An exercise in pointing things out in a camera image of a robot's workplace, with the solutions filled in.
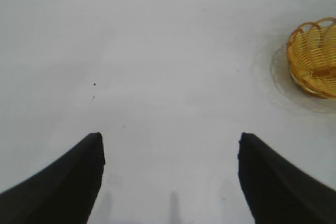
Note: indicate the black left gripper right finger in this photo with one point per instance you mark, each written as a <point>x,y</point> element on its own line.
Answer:
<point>275,182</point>

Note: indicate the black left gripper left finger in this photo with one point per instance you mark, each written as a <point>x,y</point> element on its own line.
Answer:
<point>57,182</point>

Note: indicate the yellow woven plastic basket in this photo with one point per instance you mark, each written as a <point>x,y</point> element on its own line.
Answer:
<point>312,58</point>

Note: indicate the clear glass plate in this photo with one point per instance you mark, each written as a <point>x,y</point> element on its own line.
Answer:
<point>281,77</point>

